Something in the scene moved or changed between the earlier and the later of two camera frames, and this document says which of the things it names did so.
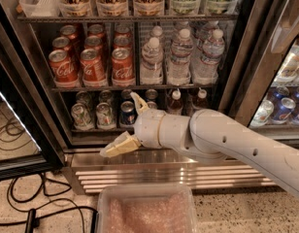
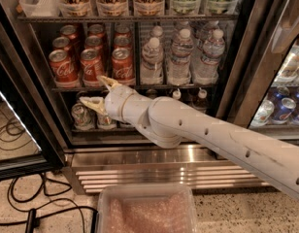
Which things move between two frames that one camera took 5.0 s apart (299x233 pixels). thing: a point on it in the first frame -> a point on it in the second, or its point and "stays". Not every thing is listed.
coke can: x=63 y=69 stays
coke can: x=92 y=69 stays
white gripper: x=147 y=128 -> x=114 y=103
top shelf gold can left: x=75 y=0 stays
